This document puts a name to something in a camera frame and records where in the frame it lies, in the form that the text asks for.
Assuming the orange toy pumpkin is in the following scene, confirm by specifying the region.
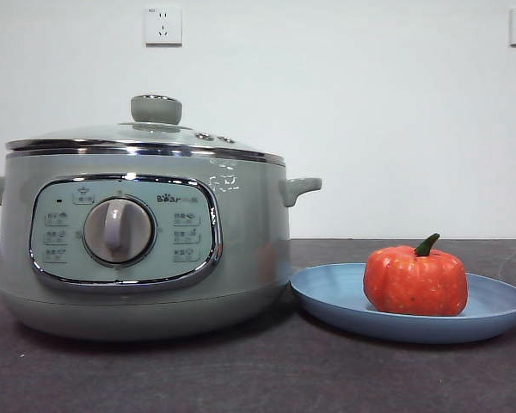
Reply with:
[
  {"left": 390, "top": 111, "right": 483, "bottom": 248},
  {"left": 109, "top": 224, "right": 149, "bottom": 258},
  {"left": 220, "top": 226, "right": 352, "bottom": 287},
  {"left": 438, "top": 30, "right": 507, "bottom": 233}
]
[{"left": 363, "top": 233, "right": 469, "bottom": 317}]

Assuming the pale green electric steamer pot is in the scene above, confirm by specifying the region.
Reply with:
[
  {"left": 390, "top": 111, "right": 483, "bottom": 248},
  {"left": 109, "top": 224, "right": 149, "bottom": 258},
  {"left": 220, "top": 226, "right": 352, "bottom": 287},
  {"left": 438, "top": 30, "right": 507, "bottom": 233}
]
[{"left": 0, "top": 148, "right": 323, "bottom": 343}]

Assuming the glass lid with green knob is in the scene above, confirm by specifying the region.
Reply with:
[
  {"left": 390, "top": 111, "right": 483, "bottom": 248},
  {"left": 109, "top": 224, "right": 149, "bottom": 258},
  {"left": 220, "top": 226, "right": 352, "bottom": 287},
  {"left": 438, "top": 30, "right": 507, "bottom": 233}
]
[{"left": 4, "top": 94, "right": 287, "bottom": 165}]

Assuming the blue round plate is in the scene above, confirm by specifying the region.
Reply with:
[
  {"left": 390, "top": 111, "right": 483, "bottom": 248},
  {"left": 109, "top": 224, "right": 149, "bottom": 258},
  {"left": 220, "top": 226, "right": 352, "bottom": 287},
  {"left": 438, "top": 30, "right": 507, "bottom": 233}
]
[{"left": 289, "top": 262, "right": 516, "bottom": 344}]

